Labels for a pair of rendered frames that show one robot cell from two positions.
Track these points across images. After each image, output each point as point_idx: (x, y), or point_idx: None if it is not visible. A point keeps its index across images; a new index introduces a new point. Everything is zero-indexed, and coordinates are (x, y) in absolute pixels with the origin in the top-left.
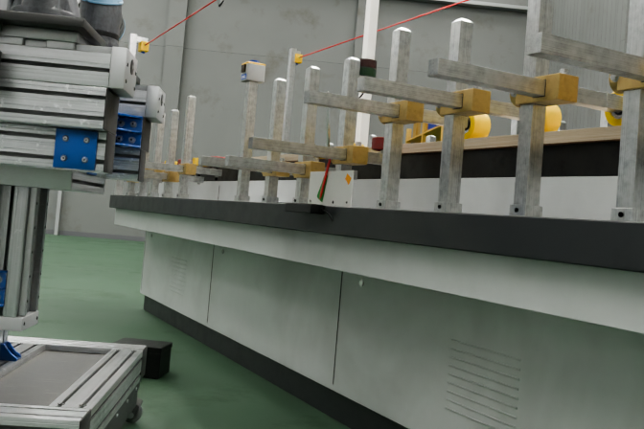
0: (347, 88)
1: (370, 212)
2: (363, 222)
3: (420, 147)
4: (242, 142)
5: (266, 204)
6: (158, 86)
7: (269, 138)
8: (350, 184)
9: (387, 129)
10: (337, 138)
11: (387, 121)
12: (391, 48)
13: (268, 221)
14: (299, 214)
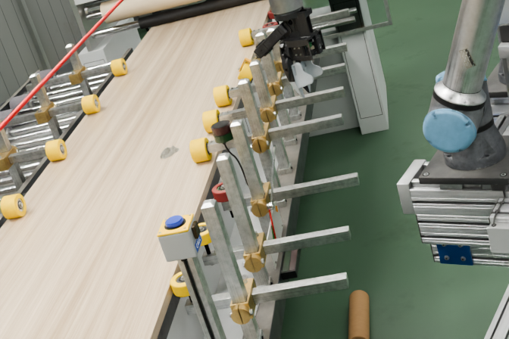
0: (250, 145)
1: (291, 207)
2: (293, 219)
3: (207, 186)
4: (223, 334)
5: (273, 325)
6: (415, 160)
7: (237, 272)
8: (278, 210)
9: (269, 151)
10: (261, 191)
11: (270, 144)
12: (251, 94)
13: (279, 336)
14: (282, 280)
